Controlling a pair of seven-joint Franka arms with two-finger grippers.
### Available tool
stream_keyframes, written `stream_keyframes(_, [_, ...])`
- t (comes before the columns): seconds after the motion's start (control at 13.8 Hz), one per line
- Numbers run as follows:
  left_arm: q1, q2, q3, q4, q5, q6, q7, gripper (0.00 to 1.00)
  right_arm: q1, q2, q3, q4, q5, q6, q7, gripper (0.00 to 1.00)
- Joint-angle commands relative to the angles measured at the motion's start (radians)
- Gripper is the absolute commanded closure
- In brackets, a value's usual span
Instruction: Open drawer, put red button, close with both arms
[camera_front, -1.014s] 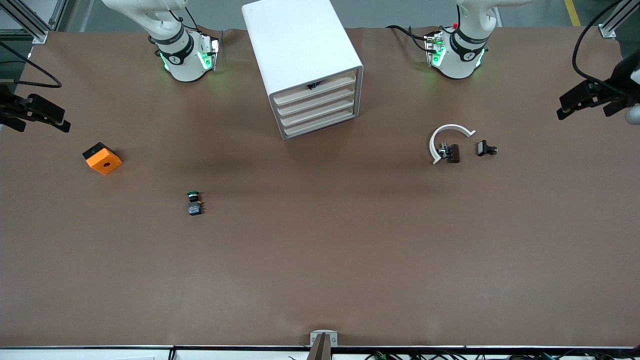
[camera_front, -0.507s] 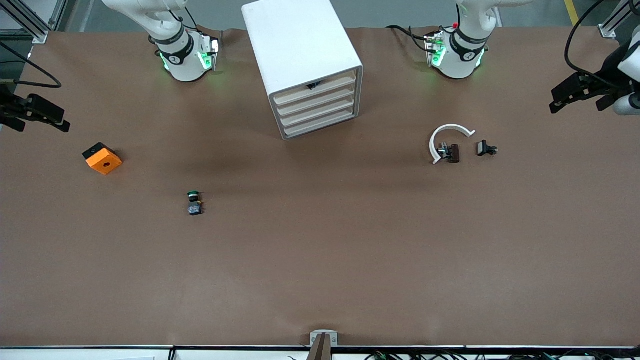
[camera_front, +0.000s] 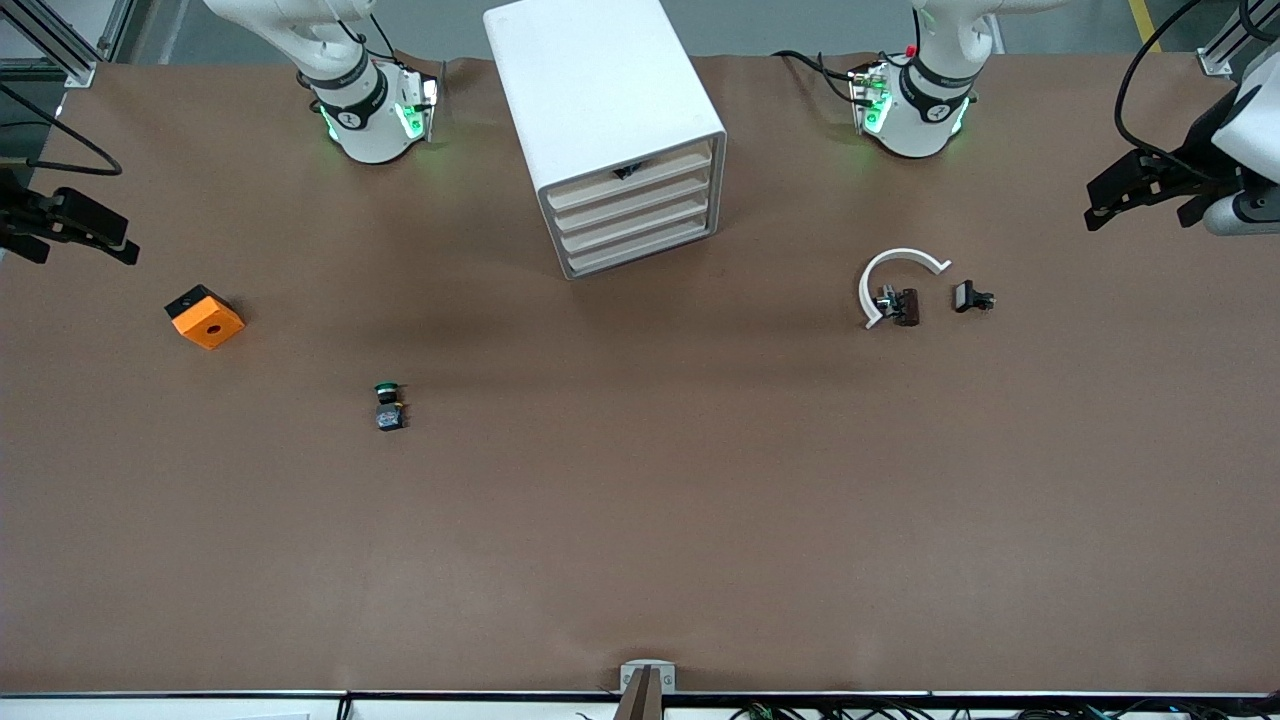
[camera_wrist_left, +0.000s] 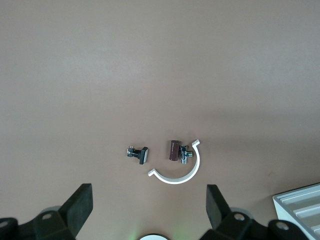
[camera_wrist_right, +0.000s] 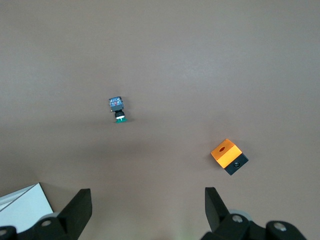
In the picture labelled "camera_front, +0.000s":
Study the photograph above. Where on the aluminium frame profile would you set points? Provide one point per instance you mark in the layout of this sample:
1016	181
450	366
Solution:
1230	40
70	55

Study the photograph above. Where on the grey metal bracket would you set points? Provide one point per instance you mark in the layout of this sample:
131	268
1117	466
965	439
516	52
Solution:
647	668

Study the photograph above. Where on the green push button, blue block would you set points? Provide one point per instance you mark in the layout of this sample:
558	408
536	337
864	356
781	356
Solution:
389	412

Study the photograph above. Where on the small silver metal fitting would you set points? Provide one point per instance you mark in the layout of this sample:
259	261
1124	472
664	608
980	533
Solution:
886	300

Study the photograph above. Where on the brown cylinder part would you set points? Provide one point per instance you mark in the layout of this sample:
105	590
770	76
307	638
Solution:
907	307

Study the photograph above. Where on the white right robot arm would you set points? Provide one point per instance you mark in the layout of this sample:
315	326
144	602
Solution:
345	70

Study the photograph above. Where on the small dark blue part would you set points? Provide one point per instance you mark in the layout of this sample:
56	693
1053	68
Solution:
628	172

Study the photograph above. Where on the brown post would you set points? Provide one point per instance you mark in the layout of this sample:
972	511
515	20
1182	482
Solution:
640	700

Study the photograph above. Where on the white semicircular clamp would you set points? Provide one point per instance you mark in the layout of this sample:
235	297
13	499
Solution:
905	255

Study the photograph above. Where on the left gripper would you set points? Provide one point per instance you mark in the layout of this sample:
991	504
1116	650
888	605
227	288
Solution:
1197	160

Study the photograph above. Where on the black square push switch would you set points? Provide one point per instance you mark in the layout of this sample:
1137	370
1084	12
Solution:
968	297

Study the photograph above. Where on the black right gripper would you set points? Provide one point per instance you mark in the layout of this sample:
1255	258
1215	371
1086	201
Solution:
20	222

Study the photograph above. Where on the orange and black box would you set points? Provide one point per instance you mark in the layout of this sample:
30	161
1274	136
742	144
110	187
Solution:
207	322

